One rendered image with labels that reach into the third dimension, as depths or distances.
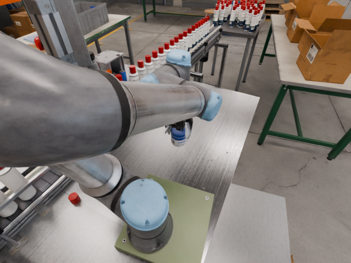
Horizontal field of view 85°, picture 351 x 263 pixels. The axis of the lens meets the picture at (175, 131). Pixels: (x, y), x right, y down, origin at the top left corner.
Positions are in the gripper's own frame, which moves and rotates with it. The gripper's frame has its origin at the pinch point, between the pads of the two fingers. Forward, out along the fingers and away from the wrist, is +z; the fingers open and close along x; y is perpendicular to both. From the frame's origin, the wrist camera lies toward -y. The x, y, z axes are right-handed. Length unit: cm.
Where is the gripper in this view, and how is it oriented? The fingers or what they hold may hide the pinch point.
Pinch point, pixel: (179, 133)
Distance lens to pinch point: 82.5
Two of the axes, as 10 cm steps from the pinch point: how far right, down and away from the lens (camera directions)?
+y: -3.1, 6.6, -6.9
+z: 0.0, 7.2, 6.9
